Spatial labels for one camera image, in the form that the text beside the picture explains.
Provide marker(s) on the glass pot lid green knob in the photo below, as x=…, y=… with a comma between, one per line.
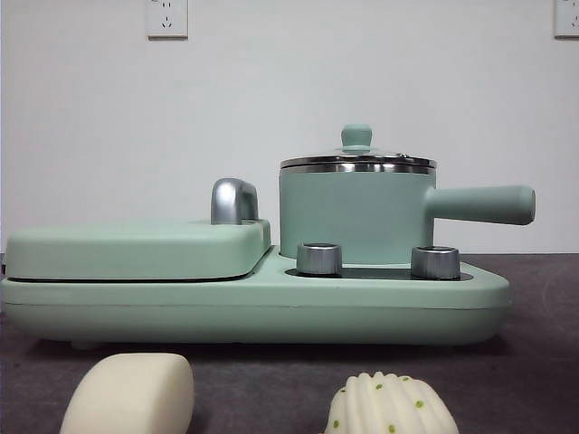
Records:
x=356, y=135

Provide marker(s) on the ridged white bun green dots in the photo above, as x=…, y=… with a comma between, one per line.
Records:
x=389, y=407

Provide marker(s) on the smooth white steamed bun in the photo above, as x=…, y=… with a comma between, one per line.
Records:
x=131, y=398

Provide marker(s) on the silver control knob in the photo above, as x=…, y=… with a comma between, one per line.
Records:
x=319, y=258
x=435, y=261

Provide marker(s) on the mint green breakfast machine base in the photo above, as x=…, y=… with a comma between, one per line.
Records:
x=253, y=312

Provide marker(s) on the black control panel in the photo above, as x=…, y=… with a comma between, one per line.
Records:
x=375, y=272

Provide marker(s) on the mint green griddle cover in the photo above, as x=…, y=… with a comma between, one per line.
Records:
x=135, y=248

